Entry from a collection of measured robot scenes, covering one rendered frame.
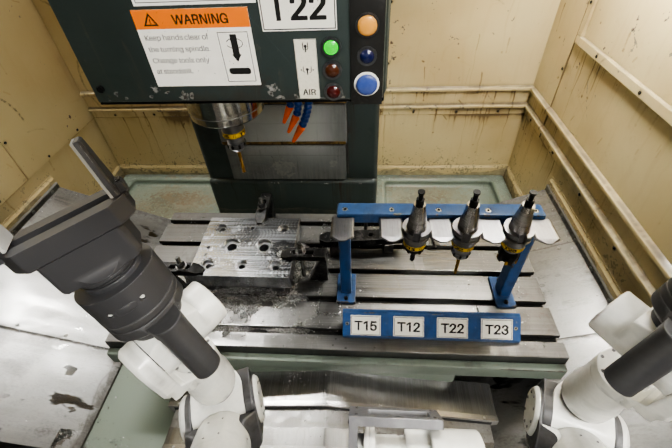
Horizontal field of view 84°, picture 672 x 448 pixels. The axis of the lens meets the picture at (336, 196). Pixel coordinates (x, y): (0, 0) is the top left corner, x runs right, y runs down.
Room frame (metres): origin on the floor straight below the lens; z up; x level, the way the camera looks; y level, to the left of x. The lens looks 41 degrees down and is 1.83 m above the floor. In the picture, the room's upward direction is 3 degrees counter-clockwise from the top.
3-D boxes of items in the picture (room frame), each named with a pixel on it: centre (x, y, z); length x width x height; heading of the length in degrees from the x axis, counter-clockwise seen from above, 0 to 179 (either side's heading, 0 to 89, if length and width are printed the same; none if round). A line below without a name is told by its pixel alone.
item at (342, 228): (0.59, -0.01, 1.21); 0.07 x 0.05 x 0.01; 175
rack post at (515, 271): (0.60, -0.45, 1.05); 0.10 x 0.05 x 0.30; 175
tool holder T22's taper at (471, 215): (0.56, -0.28, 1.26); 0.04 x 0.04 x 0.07
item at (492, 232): (0.56, -0.34, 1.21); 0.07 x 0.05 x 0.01; 175
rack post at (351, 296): (0.64, -0.02, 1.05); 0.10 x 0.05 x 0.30; 175
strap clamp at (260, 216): (0.91, 0.24, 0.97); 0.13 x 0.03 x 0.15; 175
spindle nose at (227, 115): (0.74, 0.22, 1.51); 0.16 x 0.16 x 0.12
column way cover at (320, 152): (1.18, 0.18, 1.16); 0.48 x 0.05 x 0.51; 85
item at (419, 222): (0.57, -0.17, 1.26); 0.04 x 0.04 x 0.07
